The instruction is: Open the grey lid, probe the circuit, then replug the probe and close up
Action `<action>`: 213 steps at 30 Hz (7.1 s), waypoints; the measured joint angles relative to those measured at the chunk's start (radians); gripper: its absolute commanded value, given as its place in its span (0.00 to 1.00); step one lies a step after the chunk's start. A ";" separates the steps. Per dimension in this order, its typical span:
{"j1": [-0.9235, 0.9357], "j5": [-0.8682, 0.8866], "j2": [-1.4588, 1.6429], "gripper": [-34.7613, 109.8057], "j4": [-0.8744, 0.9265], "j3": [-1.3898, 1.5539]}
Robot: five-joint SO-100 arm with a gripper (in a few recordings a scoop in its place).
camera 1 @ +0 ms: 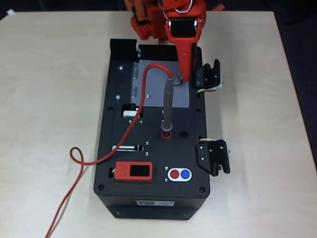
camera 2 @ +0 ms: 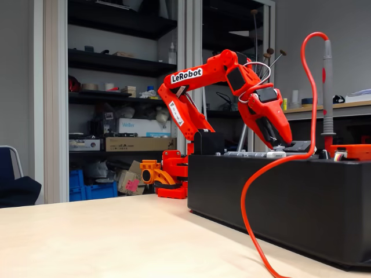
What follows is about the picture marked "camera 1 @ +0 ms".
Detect red cable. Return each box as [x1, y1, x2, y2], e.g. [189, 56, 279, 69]
[44, 63, 174, 238]

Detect grey hinged door panel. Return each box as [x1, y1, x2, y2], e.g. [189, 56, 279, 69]
[130, 59, 191, 109]

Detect grey test probe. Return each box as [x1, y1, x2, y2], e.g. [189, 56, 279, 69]
[160, 75, 175, 132]

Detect white slider knob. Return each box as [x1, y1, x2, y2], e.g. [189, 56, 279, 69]
[122, 104, 144, 119]

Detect black task board box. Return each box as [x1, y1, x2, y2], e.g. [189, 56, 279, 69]
[93, 38, 211, 221]

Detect red and blue buttons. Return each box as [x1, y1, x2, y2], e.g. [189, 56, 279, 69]
[167, 167, 193, 182]

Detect red display module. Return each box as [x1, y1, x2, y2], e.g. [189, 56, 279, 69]
[115, 161, 154, 182]

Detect white printed label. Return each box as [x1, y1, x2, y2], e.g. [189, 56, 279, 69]
[136, 199, 175, 207]

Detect black cable clip bracket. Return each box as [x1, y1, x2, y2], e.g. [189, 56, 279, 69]
[193, 59, 225, 94]
[195, 138, 231, 177]

